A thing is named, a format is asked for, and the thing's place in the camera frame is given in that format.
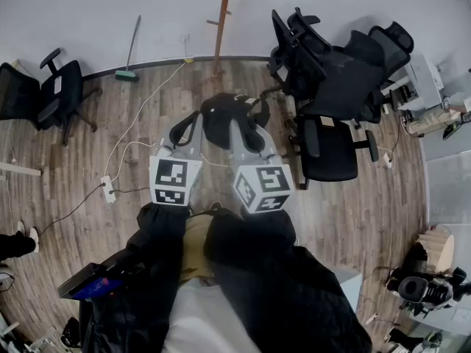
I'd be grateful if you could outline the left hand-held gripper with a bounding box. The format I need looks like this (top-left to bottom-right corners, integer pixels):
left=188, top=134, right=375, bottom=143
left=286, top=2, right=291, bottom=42
left=149, top=110, right=204, bottom=207

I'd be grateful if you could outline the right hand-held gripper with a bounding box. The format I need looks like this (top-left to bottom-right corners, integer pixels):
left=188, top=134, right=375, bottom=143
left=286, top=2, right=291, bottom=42
left=228, top=118, right=295, bottom=215

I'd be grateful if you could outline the wooden coat stand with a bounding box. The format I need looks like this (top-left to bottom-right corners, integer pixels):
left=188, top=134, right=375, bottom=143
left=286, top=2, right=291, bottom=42
left=205, top=0, right=247, bottom=77

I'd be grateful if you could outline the person's left forearm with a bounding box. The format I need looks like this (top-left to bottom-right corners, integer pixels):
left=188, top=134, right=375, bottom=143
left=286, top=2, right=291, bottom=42
left=123, top=201, right=192, bottom=290

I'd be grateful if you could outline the person's right forearm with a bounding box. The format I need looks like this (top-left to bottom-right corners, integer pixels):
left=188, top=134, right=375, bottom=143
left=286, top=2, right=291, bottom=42
left=204, top=207, right=300, bottom=275

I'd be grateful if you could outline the black padded office chair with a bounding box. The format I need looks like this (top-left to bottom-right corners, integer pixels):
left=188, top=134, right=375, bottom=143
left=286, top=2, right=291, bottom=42
left=288, top=114, right=380, bottom=191

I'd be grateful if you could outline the broom with green head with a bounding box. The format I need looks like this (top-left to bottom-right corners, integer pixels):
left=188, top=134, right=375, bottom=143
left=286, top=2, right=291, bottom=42
left=114, top=15, right=143, bottom=83

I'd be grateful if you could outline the black mesh office chair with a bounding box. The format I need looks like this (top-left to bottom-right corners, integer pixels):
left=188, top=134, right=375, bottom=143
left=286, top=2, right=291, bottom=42
left=268, top=7, right=333, bottom=104

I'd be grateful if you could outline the person's torso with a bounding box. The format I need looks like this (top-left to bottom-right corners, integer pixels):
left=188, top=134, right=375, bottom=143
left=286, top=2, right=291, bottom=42
left=79, top=211, right=373, bottom=353

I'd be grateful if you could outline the black headrest office chair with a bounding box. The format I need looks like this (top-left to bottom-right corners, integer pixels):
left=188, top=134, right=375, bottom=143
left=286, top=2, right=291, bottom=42
left=312, top=20, right=415, bottom=125

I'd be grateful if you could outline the small black office chair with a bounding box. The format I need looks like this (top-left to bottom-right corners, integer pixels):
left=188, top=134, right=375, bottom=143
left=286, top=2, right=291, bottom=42
left=0, top=48, right=104, bottom=147

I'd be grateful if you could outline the white desk edge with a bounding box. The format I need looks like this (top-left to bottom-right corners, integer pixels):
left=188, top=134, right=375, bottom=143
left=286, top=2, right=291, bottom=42
left=0, top=161, right=42, bottom=178

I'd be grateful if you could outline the white cabinet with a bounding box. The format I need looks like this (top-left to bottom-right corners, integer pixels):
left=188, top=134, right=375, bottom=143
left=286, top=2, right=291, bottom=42
left=330, top=266, right=364, bottom=313

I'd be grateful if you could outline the black device with blue screen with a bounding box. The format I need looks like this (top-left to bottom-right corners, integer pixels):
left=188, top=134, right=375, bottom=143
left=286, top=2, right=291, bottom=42
left=57, top=261, right=146, bottom=302

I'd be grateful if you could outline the white printer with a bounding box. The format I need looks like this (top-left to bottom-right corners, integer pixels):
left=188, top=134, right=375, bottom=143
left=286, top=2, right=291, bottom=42
left=397, top=53, right=447, bottom=112

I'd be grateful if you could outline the beige ribbed cardboard piece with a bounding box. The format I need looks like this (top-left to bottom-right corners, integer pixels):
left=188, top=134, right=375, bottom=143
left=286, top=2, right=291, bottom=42
left=415, top=224, right=456, bottom=274

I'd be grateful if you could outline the white cable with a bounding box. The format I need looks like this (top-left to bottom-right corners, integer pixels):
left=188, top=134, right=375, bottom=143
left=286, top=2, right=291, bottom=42
left=104, top=60, right=187, bottom=183

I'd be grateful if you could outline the black cable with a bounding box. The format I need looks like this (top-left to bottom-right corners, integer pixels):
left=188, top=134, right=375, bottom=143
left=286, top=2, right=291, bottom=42
left=109, top=186, right=152, bottom=195
left=38, top=182, right=106, bottom=235

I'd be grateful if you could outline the black and silver camera rig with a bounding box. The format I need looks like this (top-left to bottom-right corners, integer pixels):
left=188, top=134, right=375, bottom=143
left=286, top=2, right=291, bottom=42
left=386, top=265, right=471, bottom=320

